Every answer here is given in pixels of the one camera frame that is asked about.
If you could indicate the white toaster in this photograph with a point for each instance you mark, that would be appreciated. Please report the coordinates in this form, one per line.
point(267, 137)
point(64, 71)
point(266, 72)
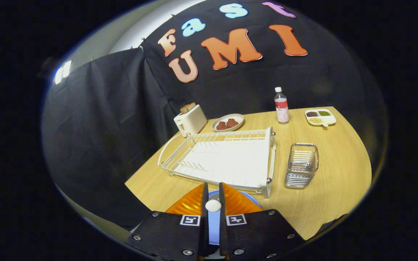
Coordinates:
point(191, 123)

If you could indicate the ceiling light panel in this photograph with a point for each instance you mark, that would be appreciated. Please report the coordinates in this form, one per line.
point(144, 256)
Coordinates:
point(64, 70)

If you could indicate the white divided snack dish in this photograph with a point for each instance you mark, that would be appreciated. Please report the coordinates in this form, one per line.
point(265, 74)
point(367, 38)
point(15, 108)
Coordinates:
point(330, 119)

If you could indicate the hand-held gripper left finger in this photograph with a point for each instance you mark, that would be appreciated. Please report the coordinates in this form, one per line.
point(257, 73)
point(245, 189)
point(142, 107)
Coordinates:
point(204, 194)

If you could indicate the brown toast slice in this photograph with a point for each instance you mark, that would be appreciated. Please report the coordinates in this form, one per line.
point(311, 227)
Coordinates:
point(191, 106)
point(185, 109)

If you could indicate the blue plate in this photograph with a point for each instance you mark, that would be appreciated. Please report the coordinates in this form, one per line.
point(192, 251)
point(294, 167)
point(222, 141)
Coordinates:
point(214, 228)

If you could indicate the beige plate with meat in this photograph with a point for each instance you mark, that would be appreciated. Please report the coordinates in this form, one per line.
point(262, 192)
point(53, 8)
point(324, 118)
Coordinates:
point(240, 119)

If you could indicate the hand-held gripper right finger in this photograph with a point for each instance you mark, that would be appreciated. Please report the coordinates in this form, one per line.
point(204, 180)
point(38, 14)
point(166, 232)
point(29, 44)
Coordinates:
point(222, 194)

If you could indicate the brown meat patty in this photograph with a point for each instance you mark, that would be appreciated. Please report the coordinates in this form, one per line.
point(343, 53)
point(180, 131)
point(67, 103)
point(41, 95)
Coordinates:
point(232, 123)
point(222, 125)

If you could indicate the clear plastic water bottle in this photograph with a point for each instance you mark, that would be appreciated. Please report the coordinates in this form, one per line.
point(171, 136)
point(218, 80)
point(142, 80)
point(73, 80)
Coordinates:
point(281, 108)

